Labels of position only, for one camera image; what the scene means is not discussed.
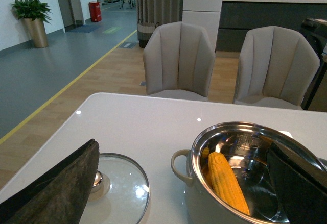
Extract white electric cooking pot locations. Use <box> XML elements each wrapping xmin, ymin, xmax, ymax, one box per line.
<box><xmin>172</xmin><ymin>122</ymin><xmax>326</xmax><ymax>223</ymax></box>

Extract right beige upholstered chair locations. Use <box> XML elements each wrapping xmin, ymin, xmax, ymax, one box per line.
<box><xmin>233</xmin><ymin>26</ymin><xmax>312</xmax><ymax>110</ymax></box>

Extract grey curtain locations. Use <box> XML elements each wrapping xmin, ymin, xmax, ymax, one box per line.
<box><xmin>136</xmin><ymin>0</ymin><xmax>183</xmax><ymax>24</ymax></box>

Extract potted green plant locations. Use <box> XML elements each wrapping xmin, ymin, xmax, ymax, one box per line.
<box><xmin>11</xmin><ymin>0</ymin><xmax>51</xmax><ymax>48</ymax></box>

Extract left beige upholstered chair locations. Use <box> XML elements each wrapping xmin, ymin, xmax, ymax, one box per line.
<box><xmin>143</xmin><ymin>22</ymin><xmax>216</xmax><ymax>102</ymax></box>

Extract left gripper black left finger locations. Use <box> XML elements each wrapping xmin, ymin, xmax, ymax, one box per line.
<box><xmin>1</xmin><ymin>139</ymin><xmax>100</xmax><ymax>223</ymax></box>

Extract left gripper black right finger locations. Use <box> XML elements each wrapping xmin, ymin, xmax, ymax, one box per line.
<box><xmin>266</xmin><ymin>143</ymin><xmax>326</xmax><ymax>223</ymax></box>

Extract white pillar column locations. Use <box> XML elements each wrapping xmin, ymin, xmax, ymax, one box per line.
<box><xmin>182</xmin><ymin>0</ymin><xmax>222</xmax><ymax>48</ymax></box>

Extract yellow corn cob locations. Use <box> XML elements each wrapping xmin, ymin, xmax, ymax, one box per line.
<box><xmin>208</xmin><ymin>152</ymin><xmax>250</xmax><ymax>215</ymax></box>

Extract beige upholstered chair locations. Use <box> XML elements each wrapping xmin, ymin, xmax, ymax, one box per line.
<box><xmin>143</xmin><ymin>22</ymin><xmax>216</xmax><ymax>102</ymax></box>
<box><xmin>233</xmin><ymin>26</ymin><xmax>312</xmax><ymax>110</ymax></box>

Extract dark kitchen counter cabinet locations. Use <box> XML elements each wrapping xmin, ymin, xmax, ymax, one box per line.
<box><xmin>216</xmin><ymin>0</ymin><xmax>326</xmax><ymax>52</ymax></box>

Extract glass pot lid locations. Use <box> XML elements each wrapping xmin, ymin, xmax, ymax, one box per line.
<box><xmin>80</xmin><ymin>153</ymin><xmax>150</xmax><ymax>223</ymax></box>

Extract red fire extinguisher box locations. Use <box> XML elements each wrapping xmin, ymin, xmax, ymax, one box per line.
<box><xmin>89</xmin><ymin>2</ymin><xmax>102</xmax><ymax>22</ymax></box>

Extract woven laundry basket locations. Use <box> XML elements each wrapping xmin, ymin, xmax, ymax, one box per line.
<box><xmin>137</xmin><ymin>19</ymin><xmax>159</xmax><ymax>48</ymax></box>

